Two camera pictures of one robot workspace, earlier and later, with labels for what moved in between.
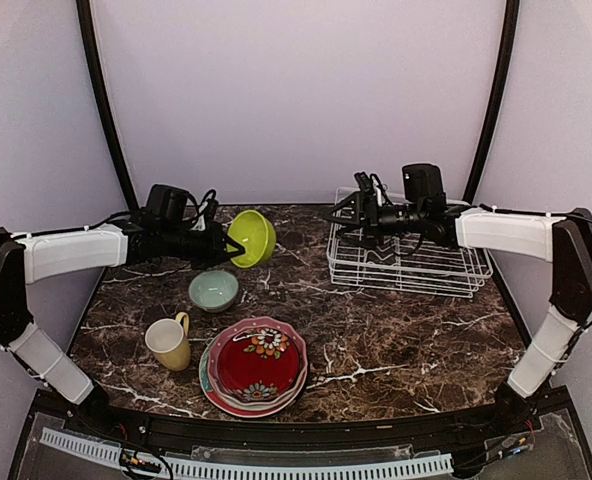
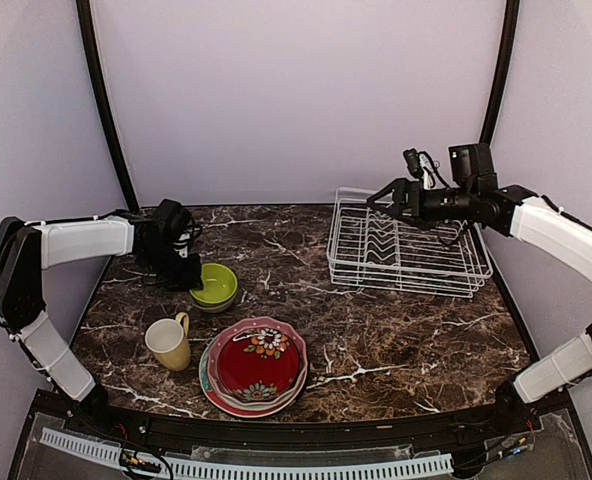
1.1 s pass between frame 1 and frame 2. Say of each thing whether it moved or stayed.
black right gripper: moved
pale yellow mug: stayed
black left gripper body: moved
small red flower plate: stayed
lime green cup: moved
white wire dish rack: stayed
